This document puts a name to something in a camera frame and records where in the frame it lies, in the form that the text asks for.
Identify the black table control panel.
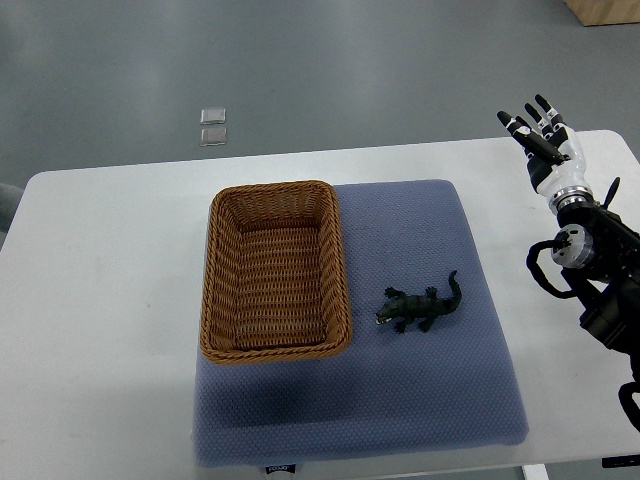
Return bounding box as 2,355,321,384
601,454,640,469

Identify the metal floor plate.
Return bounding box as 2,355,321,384
200,126,227,146
200,107,226,125

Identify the upper metal floor plate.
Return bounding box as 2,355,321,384
200,107,226,125

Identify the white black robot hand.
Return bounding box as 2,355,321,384
497,94,589,200

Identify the dark green toy crocodile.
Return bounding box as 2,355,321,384
375,270,462,333

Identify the wooden box corner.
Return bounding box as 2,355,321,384
564,0,639,27

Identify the lower metal floor plate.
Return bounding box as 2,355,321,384
200,126,227,146

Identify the blue grey cushion mat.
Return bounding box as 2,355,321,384
193,180,528,468

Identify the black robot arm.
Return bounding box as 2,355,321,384
526,178,639,428

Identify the brown wicker basket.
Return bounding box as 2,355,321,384
199,180,353,366

